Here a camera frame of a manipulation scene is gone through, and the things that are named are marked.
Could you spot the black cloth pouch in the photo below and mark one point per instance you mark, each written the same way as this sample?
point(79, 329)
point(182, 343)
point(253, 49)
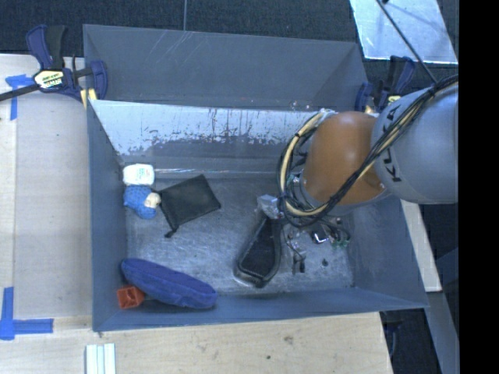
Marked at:
point(189, 201)

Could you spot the white packet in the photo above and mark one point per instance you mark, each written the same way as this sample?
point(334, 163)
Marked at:
point(138, 173)

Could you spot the grey metal bin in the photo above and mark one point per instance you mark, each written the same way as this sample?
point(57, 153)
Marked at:
point(218, 72)

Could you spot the small grey plastic piece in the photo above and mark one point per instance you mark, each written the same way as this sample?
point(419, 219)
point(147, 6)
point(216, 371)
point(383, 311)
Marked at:
point(268, 205)

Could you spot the pale wood flat board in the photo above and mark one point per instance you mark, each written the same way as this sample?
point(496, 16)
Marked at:
point(50, 209)

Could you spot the blue and cream toy animal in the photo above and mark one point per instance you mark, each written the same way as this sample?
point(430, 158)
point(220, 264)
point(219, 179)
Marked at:
point(136, 201)

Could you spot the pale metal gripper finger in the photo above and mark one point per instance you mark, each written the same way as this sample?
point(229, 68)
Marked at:
point(302, 254)
point(294, 244)

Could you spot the red-orange small block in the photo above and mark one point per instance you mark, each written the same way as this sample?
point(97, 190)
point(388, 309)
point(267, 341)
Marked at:
point(128, 297)

